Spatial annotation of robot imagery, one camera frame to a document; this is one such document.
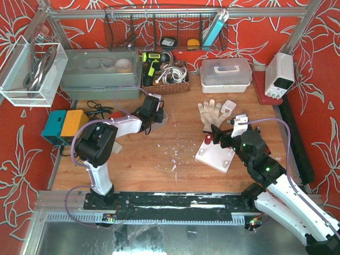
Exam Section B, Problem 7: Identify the large red spring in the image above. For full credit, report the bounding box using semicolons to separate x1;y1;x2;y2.
204;134;214;145

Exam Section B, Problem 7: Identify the white plug adapter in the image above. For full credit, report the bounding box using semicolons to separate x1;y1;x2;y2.
220;100;236;117

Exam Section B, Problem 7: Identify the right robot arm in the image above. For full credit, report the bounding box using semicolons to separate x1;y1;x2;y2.
211;125;339;254

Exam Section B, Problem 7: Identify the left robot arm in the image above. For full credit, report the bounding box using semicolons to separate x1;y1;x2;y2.
71;94;164;196

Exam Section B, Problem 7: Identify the translucent parts bin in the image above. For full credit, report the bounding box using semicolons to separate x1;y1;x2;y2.
151;112;168;132

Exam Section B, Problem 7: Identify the white work glove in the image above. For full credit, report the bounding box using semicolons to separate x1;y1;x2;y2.
198;99;228;133

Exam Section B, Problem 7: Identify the wicker basket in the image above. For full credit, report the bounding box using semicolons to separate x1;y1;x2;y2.
141;74;190;96

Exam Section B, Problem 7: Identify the orange small block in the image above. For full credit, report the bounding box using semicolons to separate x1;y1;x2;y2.
109;111;123;119

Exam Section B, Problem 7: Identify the small card box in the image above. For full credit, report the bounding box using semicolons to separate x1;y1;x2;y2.
112;142;123;154

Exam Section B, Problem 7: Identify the white lidded container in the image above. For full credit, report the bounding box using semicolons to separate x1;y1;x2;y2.
200;58;252;94

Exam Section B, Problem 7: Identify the grey plastic storage box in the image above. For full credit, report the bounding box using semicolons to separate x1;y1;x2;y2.
60;49;142;100

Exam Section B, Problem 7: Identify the black round tape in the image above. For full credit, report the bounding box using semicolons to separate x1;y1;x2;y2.
160;37;177;51

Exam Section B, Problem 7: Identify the red mat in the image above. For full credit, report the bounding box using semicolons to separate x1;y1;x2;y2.
252;71;283;106

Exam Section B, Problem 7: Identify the yellow tape measure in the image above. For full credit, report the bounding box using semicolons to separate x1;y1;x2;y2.
187;38;200;50

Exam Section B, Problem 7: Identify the white power supply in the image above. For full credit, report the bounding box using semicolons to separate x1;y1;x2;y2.
265;53;294;100

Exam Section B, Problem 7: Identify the yellow and teal box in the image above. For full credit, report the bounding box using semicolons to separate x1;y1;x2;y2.
41;109;89;146

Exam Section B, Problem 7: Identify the blue white book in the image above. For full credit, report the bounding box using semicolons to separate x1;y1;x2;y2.
202;9;230;50

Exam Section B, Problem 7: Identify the clear acrylic bin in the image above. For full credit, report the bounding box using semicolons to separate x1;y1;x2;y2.
1;36;68;107

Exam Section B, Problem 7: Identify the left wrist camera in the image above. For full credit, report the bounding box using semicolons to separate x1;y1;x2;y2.
148;93;162;106

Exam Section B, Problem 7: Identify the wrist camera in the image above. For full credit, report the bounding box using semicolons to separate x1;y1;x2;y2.
231;114;248;138
148;93;162;106

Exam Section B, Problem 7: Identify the white peg base plate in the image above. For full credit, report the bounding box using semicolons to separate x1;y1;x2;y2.
195;141;235;173

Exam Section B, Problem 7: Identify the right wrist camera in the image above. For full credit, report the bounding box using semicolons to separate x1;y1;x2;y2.
231;114;248;138

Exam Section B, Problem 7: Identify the green cordless drill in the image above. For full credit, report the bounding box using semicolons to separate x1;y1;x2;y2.
141;52;170;87

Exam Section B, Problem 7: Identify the black cable tangle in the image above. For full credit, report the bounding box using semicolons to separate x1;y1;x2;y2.
84;100;115;120

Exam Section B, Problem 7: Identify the black wire basket shelf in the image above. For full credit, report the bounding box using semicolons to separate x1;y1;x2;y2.
104;4;228;51

